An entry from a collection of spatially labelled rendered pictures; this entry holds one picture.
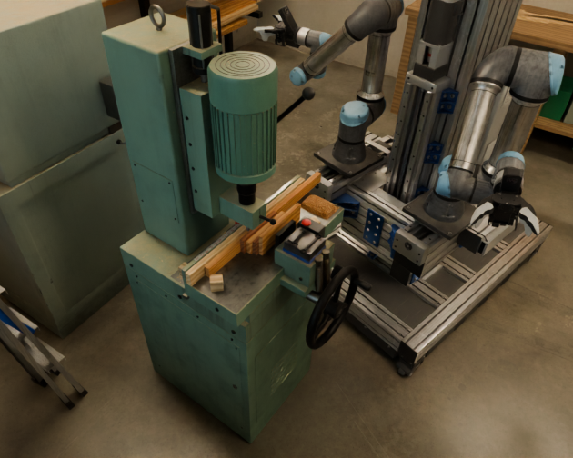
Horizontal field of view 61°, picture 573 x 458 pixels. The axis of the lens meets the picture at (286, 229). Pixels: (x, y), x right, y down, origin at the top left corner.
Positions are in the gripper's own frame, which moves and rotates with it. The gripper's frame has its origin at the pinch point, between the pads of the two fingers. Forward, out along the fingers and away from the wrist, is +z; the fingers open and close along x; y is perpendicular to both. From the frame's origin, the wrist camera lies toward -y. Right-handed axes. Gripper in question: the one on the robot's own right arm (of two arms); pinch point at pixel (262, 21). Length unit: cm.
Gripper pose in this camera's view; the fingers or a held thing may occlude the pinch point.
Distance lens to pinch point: 236.6
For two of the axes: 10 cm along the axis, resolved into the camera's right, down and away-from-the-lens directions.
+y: 0.5, 6.6, 7.5
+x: 5.5, -6.4, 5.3
